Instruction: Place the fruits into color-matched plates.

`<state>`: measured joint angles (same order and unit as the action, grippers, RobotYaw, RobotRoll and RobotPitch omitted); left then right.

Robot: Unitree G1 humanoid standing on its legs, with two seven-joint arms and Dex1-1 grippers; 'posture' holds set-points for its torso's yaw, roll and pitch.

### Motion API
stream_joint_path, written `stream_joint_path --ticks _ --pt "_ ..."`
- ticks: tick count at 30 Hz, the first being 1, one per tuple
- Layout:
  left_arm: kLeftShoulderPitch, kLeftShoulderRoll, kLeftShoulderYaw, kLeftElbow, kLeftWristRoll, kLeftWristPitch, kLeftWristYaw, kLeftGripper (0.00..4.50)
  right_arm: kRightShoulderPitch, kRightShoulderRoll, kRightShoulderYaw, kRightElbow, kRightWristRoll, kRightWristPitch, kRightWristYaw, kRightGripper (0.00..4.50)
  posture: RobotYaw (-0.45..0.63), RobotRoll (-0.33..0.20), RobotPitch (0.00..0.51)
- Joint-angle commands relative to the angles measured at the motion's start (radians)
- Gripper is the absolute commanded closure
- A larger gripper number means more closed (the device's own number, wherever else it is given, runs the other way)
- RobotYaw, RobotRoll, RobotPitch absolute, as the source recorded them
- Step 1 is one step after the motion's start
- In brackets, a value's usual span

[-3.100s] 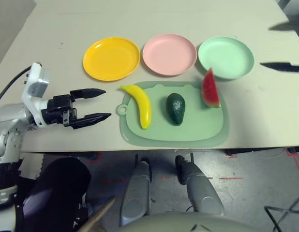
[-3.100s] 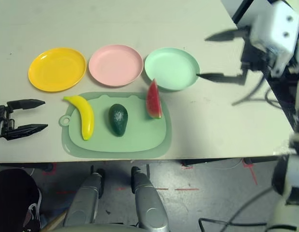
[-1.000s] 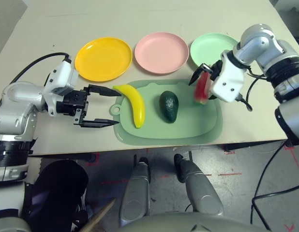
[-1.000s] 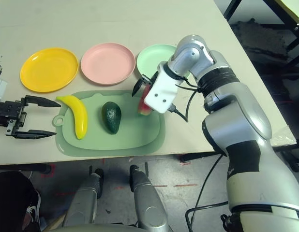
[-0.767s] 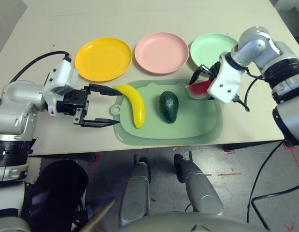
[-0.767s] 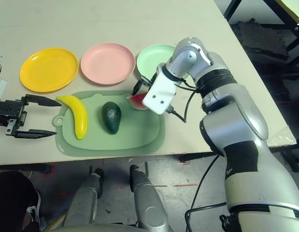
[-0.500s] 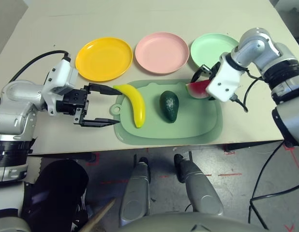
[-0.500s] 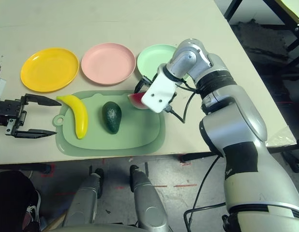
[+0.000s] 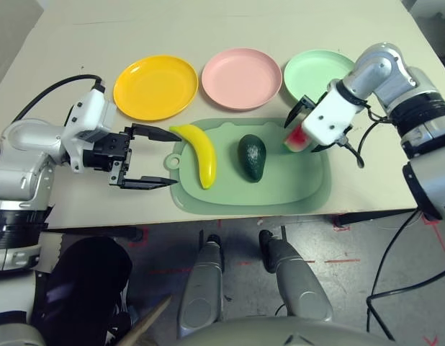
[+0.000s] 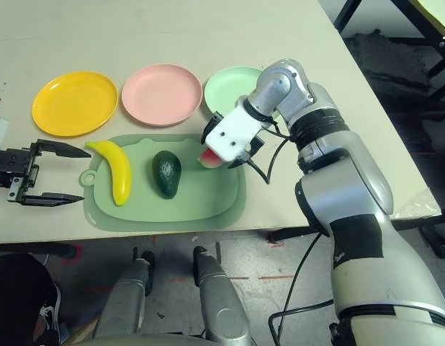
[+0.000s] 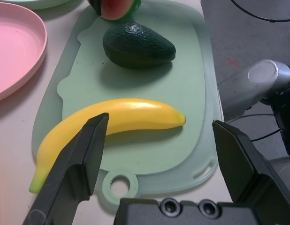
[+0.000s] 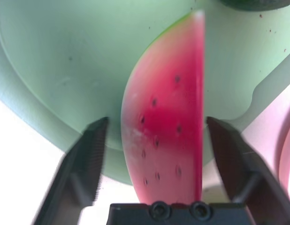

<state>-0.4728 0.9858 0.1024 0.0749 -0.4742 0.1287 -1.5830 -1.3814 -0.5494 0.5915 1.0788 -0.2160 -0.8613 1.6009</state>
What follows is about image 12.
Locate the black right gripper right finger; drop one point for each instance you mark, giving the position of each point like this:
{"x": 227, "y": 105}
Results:
{"x": 238, "y": 164}

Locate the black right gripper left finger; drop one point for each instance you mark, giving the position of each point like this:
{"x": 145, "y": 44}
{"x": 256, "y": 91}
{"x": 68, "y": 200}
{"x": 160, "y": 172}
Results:
{"x": 81, "y": 168}

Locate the red toy watermelon slice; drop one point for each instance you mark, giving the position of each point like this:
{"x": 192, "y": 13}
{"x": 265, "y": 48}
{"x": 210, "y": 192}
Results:
{"x": 173, "y": 117}

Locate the dark green toy avocado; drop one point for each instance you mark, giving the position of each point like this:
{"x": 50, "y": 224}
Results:
{"x": 253, "y": 4}

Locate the pink plastic plate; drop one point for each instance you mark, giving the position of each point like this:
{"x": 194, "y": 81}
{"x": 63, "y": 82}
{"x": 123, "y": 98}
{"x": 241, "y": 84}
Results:
{"x": 288, "y": 150}

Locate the green silicone cutting mat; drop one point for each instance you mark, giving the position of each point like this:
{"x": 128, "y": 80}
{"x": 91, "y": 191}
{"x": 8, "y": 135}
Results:
{"x": 65, "y": 70}

